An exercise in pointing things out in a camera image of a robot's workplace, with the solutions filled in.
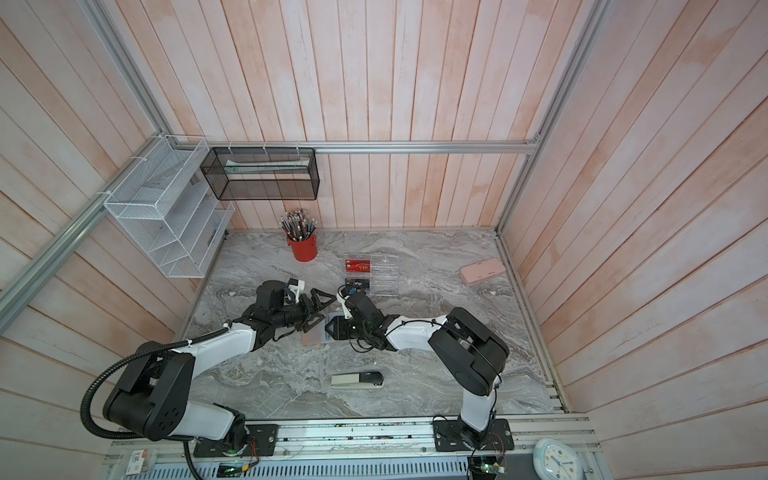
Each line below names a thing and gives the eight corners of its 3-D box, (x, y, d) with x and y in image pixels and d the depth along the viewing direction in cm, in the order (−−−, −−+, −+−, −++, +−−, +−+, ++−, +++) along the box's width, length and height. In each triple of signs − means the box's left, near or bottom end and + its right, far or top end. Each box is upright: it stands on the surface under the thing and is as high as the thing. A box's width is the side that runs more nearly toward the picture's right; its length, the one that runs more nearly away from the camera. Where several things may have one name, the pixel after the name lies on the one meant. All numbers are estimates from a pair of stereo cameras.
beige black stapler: (333, 388, 84) (330, 382, 79) (334, 377, 85) (331, 371, 81) (383, 388, 84) (383, 382, 79) (383, 377, 86) (383, 371, 81)
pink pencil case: (466, 286, 106) (468, 282, 104) (457, 273, 110) (458, 268, 107) (503, 272, 110) (506, 267, 108) (493, 260, 114) (495, 255, 112)
